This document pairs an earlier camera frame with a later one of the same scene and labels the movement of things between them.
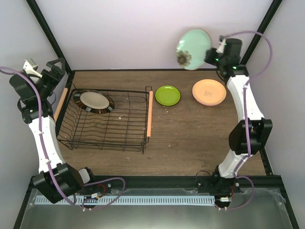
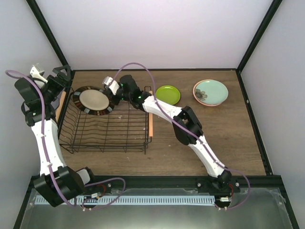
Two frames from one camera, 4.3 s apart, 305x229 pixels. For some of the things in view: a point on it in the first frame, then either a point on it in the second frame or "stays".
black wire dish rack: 127,127 stays
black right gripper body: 209,59 to 112,98
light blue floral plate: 191,47 to 211,92
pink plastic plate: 209,104 stays
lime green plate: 167,95 stays
